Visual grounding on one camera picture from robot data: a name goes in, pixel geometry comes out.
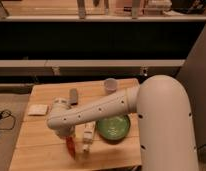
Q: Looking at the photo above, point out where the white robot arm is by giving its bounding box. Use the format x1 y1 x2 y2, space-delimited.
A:
47 75 199 171

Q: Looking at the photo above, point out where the white sponge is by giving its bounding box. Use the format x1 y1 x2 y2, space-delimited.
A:
28 104 48 116

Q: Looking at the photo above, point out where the white bottle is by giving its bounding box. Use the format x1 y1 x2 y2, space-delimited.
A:
83 122 95 152

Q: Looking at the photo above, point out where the green plate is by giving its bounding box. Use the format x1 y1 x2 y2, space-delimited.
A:
96 115 131 141

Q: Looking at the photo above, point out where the grey plastic cup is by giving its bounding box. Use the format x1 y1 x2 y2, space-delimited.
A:
104 78 117 94

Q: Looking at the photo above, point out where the black cable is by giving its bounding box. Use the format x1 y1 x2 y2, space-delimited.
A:
0 108 17 131

